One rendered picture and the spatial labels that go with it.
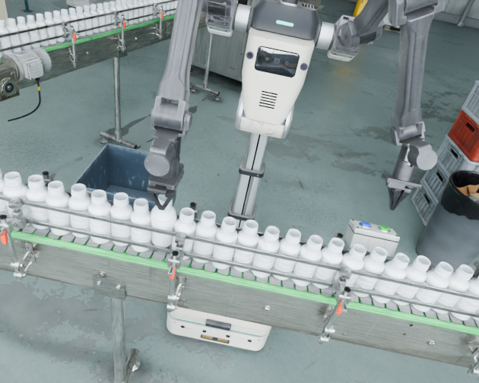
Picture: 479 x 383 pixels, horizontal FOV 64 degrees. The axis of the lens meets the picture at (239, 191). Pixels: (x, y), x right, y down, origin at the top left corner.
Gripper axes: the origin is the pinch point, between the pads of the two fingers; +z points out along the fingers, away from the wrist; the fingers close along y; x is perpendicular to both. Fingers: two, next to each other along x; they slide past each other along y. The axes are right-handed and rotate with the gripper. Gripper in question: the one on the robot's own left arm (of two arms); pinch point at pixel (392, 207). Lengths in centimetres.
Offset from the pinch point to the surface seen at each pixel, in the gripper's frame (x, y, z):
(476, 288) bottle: -17.8, 21.4, 13.0
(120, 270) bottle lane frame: -15, -76, 32
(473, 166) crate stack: 162, 112, 0
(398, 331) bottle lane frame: -14.2, 7.3, 33.1
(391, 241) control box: -3.4, 1.5, 9.7
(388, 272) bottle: -17.8, -2.8, 13.7
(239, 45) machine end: 355, -81, -62
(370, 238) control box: -3.6, -4.8, 10.0
